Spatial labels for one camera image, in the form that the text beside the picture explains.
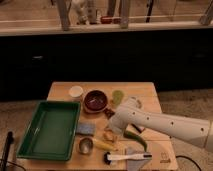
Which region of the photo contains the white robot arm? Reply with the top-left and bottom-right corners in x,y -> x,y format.
109,97 -> 213,153

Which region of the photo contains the green plastic cup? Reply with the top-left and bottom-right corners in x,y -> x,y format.
112,90 -> 124,106

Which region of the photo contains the white paper cup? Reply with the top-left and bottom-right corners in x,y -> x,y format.
69,86 -> 83,100

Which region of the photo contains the small metal cup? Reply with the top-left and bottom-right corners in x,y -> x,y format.
79,138 -> 93,155

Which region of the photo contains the brown wooden bowl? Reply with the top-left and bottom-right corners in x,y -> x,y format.
83,90 -> 108,113

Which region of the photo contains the bunch of dark grapes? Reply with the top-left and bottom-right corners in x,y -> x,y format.
104,108 -> 115,118

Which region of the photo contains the brown block eraser brush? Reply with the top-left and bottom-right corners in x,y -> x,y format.
126,124 -> 145,134

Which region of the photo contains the blue sponge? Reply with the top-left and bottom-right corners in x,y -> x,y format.
76,123 -> 95,136

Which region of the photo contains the green chili pepper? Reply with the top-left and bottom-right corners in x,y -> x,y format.
123,130 -> 147,151

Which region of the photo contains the yellow corn cob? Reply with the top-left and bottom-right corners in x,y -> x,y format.
92,138 -> 117,151

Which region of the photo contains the grey folded cloth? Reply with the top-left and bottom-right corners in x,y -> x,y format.
125,148 -> 152,171

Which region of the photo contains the green plastic tray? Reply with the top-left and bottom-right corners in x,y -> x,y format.
17,101 -> 81,161

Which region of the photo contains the black pole stand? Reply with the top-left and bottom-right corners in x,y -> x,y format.
0,131 -> 14,171

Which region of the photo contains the white handled dish brush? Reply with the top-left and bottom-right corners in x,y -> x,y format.
103,152 -> 152,165

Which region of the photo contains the black floor cable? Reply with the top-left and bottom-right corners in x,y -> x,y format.
175,154 -> 204,171

